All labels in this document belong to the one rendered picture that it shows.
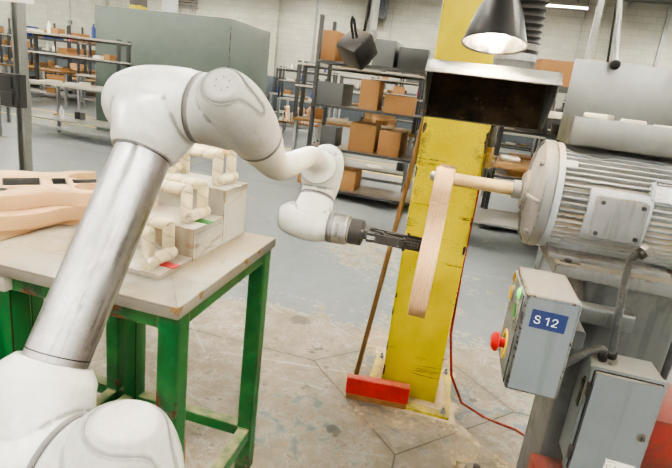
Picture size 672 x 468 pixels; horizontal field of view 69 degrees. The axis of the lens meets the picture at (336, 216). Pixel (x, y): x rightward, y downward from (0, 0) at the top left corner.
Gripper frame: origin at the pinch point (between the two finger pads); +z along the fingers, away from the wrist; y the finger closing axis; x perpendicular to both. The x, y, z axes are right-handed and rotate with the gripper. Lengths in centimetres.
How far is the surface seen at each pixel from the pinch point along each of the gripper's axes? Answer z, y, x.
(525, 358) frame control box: 24.2, 38.6, -12.0
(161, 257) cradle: -62, 25, -13
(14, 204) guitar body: -113, 21, -9
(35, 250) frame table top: -97, 28, -18
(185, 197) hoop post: -64, 15, 2
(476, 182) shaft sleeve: 10.6, 9.8, 19.0
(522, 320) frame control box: 22.1, 39.7, -4.7
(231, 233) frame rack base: -59, -7, -9
